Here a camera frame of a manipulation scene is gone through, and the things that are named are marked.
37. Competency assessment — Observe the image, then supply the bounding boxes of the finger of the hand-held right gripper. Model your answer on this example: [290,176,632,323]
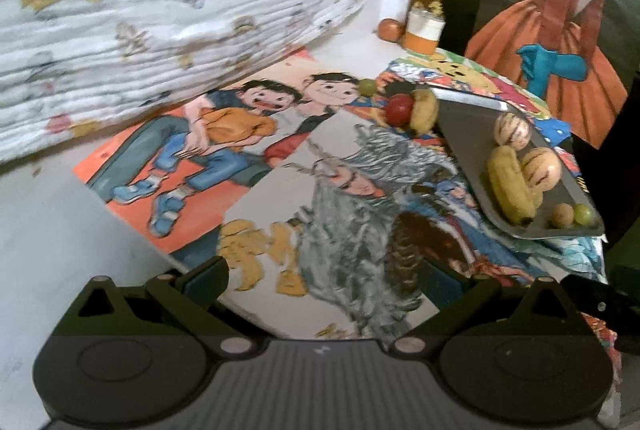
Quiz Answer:
[560,273,622,325]

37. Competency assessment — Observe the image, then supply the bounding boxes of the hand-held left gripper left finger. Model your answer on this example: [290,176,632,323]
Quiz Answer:
[52,255,261,357]

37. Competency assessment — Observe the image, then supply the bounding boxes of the wall poster orange dress figure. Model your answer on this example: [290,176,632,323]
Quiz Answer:
[465,0,632,149]

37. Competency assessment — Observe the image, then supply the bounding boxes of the brown round fruit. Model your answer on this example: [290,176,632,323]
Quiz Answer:
[550,203,575,230]

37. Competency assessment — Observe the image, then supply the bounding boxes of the white cartoon printed blanket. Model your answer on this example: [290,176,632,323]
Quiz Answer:
[0,0,402,167]

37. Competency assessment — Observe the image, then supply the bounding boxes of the glass jar orange white contents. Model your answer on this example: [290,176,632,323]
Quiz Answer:
[403,7,446,56]

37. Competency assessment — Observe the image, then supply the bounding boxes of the metal baking tray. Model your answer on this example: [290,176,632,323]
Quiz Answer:
[432,85,606,241]

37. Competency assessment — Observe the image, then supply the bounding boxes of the yellow bear printed poster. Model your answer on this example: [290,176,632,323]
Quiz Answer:
[375,50,577,147]

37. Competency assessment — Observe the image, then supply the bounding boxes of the orange cartoon boys poster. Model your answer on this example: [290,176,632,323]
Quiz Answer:
[72,47,362,257]

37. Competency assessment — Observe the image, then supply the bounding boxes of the red-orange round fruit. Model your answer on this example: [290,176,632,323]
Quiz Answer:
[377,17,406,44]

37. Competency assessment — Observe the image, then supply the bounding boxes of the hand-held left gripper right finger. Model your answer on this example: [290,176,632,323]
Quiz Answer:
[392,260,584,357]

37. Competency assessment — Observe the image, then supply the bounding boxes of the large banana with sticker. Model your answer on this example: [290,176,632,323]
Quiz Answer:
[487,145,544,227]

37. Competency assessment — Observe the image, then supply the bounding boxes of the small yellow banana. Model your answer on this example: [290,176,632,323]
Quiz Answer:
[409,88,441,136]

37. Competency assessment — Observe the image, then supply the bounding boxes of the red apple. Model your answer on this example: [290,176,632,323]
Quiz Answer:
[384,94,415,129]

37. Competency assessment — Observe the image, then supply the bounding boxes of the grey-haired figure poster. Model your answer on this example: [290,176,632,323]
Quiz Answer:
[170,110,452,342]

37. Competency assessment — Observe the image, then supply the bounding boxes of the striped pepino melon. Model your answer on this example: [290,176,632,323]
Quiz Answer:
[521,146,563,196]
[494,112,532,150]

